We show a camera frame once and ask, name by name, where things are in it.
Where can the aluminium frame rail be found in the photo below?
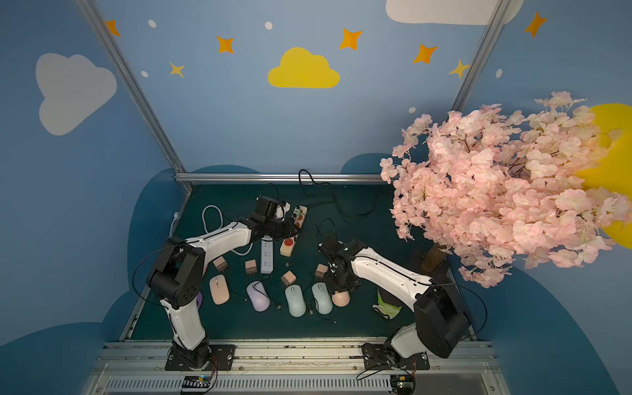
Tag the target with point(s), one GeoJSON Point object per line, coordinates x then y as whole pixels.
{"type": "Point", "coordinates": [301, 177]}

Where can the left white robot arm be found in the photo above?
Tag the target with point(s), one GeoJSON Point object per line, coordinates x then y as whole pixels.
{"type": "Point", "coordinates": [177, 274]}

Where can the pink charger adapter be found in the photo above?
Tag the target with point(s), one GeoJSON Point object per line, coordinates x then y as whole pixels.
{"type": "Point", "coordinates": [221, 264]}
{"type": "Point", "coordinates": [251, 267]}
{"type": "Point", "coordinates": [288, 279]}
{"type": "Point", "coordinates": [320, 271]}

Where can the purple wireless mouse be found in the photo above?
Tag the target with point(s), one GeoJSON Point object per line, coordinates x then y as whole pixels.
{"type": "Point", "coordinates": [258, 296]}

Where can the white power strip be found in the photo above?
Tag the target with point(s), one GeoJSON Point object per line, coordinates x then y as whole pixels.
{"type": "Point", "coordinates": [266, 262]}

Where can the cream red power strip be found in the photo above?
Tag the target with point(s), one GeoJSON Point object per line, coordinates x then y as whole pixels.
{"type": "Point", "coordinates": [298, 217]}

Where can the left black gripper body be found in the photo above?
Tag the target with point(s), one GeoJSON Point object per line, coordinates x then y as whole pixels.
{"type": "Point", "coordinates": [289, 229]}

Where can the pink cherry blossom tree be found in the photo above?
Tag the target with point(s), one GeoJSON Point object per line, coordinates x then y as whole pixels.
{"type": "Point", "coordinates": [491, 188]}

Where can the beige pink wireless mouse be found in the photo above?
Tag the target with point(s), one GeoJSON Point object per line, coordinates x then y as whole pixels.
{"type": "Point", "coordinates": [219, 289]}

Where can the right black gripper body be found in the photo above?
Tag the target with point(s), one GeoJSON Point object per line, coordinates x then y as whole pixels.
{"type": "Point", "coordinates": [338, 281]}

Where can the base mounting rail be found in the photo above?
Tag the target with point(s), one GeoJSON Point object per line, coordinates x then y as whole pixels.
{"type": "Point", "coordinates": [346, 365]}

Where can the light green wireless mouse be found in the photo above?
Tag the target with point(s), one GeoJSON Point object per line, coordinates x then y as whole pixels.
{"type": "Point", "coordinates": [295, 301]}

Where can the black green work glove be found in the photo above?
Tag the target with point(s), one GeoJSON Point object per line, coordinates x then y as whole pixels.
{"type": "Point", "coordinates": [387, 306]}

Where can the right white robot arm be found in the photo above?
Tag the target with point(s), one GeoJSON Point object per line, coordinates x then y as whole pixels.
{"type": "Point", "coordinates": [440, 315]}

